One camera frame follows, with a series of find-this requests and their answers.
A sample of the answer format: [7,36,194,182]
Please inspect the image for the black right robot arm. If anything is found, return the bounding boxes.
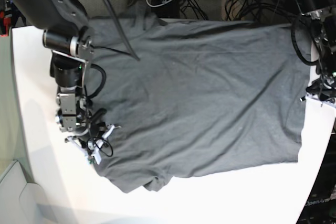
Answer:
[13,0,107,145]

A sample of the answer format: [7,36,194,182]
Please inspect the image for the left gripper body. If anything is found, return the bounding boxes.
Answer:
[307,71,335,97]

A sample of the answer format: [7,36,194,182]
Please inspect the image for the red clamp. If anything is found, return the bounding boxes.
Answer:
[0,9,12,37]

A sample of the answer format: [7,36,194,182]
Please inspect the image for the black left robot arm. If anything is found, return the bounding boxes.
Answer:
[291,0,335,105]

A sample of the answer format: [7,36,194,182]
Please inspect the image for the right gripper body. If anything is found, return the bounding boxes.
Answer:
[55,108,107,142]

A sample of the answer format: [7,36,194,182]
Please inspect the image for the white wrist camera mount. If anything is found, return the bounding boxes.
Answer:
[65,124,121,165]

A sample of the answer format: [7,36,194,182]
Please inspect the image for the grey t-shirt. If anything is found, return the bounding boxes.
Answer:
[90,3,309,193]

